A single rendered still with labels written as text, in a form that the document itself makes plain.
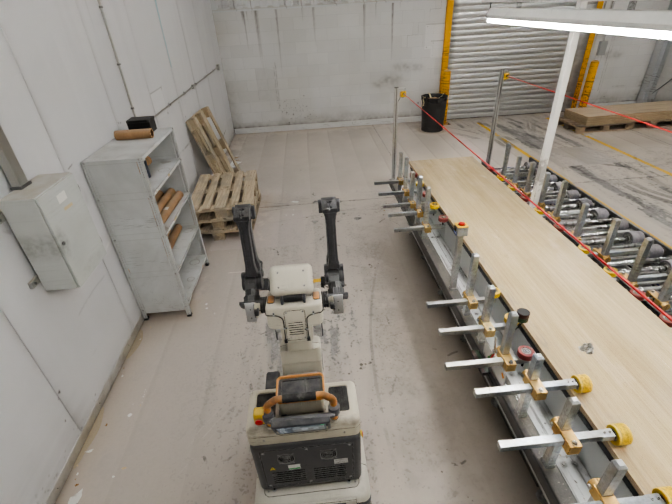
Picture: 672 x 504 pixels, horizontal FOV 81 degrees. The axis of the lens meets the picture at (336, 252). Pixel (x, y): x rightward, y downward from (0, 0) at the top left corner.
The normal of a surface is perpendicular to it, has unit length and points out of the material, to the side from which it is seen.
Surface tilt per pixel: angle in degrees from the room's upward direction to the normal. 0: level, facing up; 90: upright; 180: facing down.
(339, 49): 90
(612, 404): 0
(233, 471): 0
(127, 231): 90
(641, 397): 0
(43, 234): 90
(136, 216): 90
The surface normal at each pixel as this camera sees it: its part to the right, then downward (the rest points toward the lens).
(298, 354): 0.08, 0.40
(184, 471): -0.05, -0.84
